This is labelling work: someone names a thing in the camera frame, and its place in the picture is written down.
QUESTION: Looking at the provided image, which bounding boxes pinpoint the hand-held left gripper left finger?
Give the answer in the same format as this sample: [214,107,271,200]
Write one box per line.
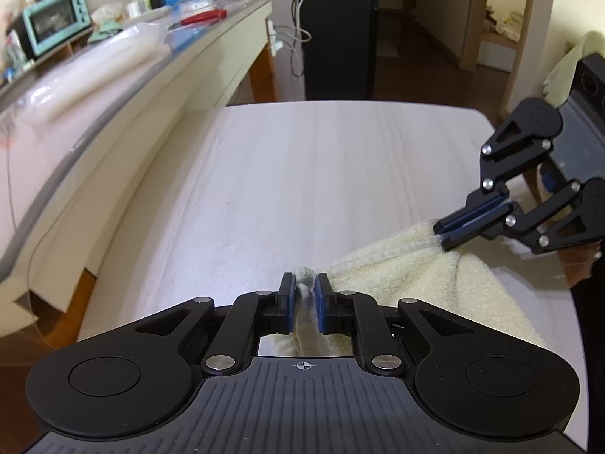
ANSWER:
[136,273,298,377]

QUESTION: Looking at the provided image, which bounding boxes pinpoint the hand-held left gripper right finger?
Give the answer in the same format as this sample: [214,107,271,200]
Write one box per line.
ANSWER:
[316,273,476,376]

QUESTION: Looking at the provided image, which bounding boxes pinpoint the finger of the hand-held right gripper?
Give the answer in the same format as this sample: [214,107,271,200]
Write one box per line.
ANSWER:
[441,180,597,255]
[433,112,553,236]

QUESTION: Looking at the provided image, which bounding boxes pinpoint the pale yellow towel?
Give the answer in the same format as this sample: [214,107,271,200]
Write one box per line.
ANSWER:
[295,219,550,358]

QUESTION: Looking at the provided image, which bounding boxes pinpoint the person's right hand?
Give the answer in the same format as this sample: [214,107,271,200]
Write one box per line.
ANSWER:
[558,245,603,289]

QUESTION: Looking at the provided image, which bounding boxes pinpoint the hanging pale yellow cloth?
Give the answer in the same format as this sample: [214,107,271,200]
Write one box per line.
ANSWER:
[542,31,605,106]

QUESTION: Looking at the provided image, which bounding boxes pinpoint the pile of pale cloths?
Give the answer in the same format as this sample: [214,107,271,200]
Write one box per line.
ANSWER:
[484,6,526,42]

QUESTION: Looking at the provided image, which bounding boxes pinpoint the black cabinet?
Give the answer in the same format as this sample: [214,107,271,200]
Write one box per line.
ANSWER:
[299,0,380,101]

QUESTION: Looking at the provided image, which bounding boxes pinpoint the white power strip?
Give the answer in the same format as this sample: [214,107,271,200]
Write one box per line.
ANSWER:
[267,19,285,58]

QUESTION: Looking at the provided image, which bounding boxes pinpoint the red scissors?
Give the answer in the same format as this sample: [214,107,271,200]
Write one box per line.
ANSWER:
[169,9,228,28]

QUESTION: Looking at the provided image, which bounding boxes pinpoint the teal toaster oven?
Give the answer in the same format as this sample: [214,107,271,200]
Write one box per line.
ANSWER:
[21,0,93,58]

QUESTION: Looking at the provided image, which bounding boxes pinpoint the white cable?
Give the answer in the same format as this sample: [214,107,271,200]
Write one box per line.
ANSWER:
[274,0,313,77]

